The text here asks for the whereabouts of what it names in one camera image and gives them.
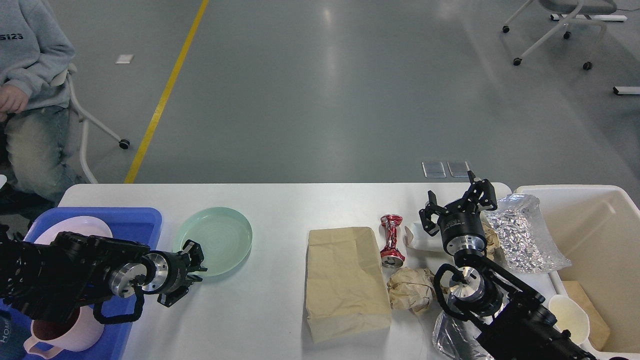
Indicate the flat brown paper bag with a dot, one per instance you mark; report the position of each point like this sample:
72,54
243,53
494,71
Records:
345,290

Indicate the white desk foot bar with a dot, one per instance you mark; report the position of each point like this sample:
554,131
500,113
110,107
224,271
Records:
595,17

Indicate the crushed red soda can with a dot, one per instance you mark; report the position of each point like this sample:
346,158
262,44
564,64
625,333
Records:
391,257

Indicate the beige plastic bin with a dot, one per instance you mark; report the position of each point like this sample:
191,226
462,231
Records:
597,227

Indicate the white paper cup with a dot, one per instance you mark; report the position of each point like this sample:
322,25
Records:
415,237

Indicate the brown cardboard in bin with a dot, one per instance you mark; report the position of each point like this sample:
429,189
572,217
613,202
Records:
600,332

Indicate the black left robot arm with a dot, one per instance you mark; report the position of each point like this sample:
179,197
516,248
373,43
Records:
48,282

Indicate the left floor outlet plate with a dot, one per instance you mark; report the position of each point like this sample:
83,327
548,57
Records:
434,170

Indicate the white chair of person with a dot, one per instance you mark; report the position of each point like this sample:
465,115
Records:
84,120

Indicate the mint green plate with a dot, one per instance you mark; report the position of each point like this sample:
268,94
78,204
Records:
224,234

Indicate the floor outlet plate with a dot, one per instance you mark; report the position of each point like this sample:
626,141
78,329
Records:
434,170
458,169

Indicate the white bowl in bin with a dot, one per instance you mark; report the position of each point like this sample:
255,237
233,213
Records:
570,316

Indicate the crumpled brown paper ball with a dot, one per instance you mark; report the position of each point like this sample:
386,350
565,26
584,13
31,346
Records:
411,289

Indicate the small crumpled brown paper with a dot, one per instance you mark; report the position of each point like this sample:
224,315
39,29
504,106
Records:
492,240

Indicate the seated person grey hoodie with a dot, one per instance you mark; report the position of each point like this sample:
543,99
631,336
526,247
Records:
34,113

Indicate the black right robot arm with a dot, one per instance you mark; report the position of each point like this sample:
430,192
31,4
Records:
510,315

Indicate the silver foil bag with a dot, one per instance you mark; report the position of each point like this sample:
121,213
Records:
525,241

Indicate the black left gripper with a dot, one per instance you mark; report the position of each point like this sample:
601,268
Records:
167,271

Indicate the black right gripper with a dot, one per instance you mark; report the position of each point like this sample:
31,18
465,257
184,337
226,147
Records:
461,229

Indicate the right floor outlet plate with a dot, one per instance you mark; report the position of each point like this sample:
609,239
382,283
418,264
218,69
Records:
458,169

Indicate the blue plastic tray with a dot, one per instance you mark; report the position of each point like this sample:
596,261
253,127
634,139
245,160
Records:
139,224

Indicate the pink mug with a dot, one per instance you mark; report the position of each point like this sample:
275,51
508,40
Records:
48,338

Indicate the white floor bar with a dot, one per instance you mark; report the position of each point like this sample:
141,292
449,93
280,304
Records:
626,90

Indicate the pink plate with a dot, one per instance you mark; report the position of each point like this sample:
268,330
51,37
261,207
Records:
84,225

